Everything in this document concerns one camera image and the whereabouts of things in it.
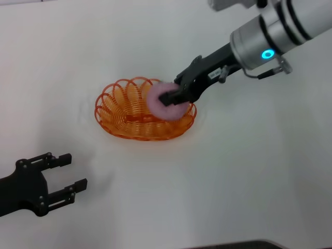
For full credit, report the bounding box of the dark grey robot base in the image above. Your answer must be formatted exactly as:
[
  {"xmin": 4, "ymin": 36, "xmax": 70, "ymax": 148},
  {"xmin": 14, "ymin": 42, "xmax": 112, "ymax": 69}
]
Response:
[{"xmin": 181, "ymin": 239, "xmax": 286, "ymax": 249}]

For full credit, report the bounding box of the thin grey wrist cable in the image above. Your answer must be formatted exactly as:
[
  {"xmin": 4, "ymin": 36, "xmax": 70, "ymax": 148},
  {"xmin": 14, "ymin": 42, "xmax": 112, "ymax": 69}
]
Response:
[{"xmin": 243, "ymin": 65, "xmax": 285, "ymax": 79}]

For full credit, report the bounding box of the silver cable connector bracket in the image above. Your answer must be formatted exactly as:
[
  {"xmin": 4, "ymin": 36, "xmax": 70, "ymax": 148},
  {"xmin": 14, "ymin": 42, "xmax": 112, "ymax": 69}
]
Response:
[{"xmin": 276, "ymin": 55, "xmax": 293, "ymax": 75}]

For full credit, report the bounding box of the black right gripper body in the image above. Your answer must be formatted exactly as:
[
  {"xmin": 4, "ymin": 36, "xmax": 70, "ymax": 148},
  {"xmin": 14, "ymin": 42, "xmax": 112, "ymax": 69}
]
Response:
[{"xmin": 177, "ymin": 41, "xmax": 245, "ymax": 105}]

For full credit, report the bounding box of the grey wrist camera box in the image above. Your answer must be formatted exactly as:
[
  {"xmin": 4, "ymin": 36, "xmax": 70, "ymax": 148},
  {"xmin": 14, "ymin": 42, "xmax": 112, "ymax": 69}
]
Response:
[{"xmin": 207, "ymin": 0, "xmax": 260, "ymax": 11}]

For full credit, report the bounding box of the pink toy peach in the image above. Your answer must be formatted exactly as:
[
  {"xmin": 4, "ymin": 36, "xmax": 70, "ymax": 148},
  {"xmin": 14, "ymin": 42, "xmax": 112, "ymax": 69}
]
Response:
[{"xmin": 147, "ymin": 82, "xmax": 190, "ymax": 122}]

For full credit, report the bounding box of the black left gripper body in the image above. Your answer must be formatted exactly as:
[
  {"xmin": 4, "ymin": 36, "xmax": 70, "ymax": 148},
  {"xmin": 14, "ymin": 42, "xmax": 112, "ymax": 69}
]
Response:
[{"xmin": 0, "ymin": 158, "xmax": 50, "ymax": 218}]

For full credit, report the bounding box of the orange plastic wire basket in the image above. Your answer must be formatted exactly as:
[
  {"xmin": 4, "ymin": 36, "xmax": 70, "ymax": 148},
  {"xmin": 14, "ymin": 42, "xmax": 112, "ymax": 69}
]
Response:
[{"xmin": 94, "ymin": 76, "xmax": 198, "ymax": 142}]

